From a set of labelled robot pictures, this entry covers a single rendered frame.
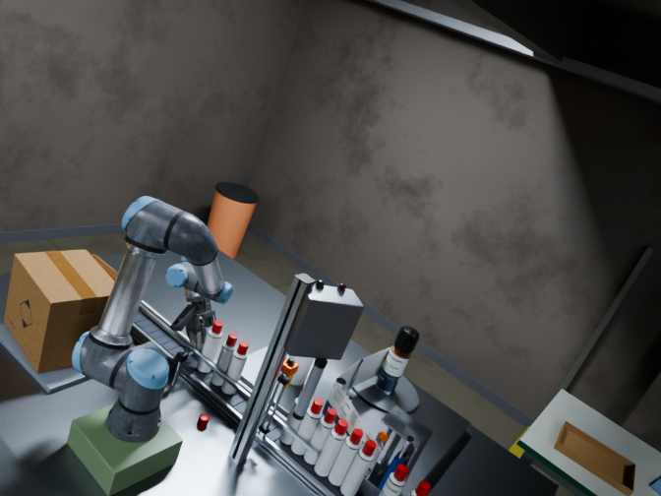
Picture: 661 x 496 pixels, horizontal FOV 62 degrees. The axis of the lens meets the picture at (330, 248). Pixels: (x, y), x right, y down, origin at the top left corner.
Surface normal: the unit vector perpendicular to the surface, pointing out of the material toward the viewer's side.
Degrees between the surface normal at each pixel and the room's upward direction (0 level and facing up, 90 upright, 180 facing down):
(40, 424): 0
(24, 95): 90
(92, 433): 1
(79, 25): 90
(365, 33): 90
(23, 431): 0
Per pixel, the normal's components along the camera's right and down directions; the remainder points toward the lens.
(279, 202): -0.59, 0.10
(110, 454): 0.32, -0.87
